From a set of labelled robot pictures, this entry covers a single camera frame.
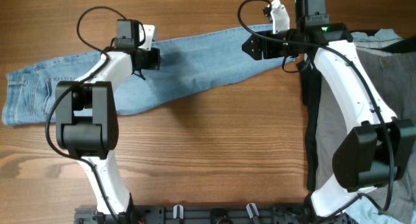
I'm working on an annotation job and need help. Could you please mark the light blue denim jeans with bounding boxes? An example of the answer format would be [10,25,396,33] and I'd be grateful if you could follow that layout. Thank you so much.
[2,27,285,125]

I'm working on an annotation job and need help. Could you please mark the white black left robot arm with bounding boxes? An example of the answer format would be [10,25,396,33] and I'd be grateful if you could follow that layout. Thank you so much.
[51,19,161,223]

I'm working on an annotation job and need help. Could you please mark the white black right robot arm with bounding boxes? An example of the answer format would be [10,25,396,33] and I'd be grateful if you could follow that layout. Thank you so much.
[242,0,415,223]

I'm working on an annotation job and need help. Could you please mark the black garment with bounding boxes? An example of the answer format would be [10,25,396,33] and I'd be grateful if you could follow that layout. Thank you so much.
[297,36,415,191]

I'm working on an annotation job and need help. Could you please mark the light blue shirt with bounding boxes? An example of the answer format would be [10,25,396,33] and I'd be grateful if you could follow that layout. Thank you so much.
[350,29,402,42]

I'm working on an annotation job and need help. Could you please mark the grey trousers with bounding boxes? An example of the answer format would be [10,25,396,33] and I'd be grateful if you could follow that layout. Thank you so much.
[313,45,416,224]

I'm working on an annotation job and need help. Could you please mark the light blue cloth bottom right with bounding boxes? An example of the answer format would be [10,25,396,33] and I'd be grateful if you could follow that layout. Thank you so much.
[346,197,415,224]

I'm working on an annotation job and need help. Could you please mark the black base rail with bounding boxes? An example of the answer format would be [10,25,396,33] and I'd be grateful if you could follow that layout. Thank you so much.
[73,203,352,224]

